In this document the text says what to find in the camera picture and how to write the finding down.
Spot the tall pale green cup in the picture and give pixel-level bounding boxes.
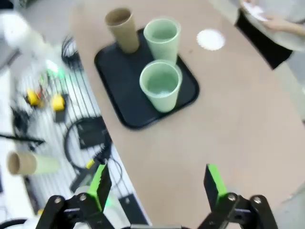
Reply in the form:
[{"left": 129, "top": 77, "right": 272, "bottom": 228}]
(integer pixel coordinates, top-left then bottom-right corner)
[
  {"left": 139, "top": 60, "right": 183, "bottom": 113},
  {"left": 143, "top": 18, "right": 182, "bottom": 66},
  {"left": 35, "top": 155, "right": 60, "bottom": 175}
]

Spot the thin black rod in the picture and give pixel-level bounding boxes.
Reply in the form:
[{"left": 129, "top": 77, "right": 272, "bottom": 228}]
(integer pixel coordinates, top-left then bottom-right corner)
[{"left": 0, "top": 134, "right": 45, "bottom": 145}]

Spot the coiled black cable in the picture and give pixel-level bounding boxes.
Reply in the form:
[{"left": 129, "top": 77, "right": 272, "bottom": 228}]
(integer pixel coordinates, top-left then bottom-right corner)
[{"left": 63, "top": 116, "right": 114, "bottom": 170}]

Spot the tall tan cup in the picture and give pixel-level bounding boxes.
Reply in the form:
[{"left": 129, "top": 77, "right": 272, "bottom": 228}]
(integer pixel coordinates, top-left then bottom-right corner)
[
  {"left": 105, "top": 7, "right": 140, "bottom": 54},
  {"left": 6, "top": 151, "right": 37, "bottom": 176}
]

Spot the white scalloped paper coaster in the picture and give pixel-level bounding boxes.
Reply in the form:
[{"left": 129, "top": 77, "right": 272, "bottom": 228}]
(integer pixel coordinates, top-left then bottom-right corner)
[{"left": 196, "top": 29, "right": 226, "bottom": 51}]

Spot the person's left forearm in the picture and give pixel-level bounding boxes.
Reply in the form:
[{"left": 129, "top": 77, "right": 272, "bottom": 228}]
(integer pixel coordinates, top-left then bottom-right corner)
[{"left": 289, "top": 22, "right": 305, "bottom": 37}]

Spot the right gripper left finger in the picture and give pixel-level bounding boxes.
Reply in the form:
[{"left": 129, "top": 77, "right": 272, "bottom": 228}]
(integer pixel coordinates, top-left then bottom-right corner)
[{"left": 35, "top": 164, "right": 115, "bottom": 229}]

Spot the flat black box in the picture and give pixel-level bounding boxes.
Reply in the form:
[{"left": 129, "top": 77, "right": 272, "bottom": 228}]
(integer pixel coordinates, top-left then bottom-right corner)
[{"left": 76, "top": 118, "right": 107, "bottom": 150}]

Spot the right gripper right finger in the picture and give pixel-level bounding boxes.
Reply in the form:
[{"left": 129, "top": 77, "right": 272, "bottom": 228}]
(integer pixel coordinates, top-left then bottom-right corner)
[{"left": 197, "top": 164, "right": 279, "bottom": 229}]

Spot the person's left hand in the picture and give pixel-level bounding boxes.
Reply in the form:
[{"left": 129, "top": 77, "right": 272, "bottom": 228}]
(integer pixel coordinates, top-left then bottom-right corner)
[{"left": 264, "top": 18, "right": 290, "bottom": 33}]

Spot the black cable bundle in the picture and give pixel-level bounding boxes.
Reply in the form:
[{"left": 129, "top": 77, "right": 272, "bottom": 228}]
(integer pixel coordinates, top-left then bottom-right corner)
[{"left": 61, "top": 35, "right": 81, "bottom": 64}]

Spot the yellow plug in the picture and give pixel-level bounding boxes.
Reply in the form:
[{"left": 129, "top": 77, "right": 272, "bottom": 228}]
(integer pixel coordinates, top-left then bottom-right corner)
[
  {"left": 25, "top": 88, "right": 40, "bottom": 105},
  {"left": 51, "top": 94, "right": 65, "bottom": 111}
]

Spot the black plastic tray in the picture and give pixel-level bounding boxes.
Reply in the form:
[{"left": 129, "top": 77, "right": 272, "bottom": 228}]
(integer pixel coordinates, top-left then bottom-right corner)
[{"left": 94, "top": 28, "right": 200, "bottom": 130}]

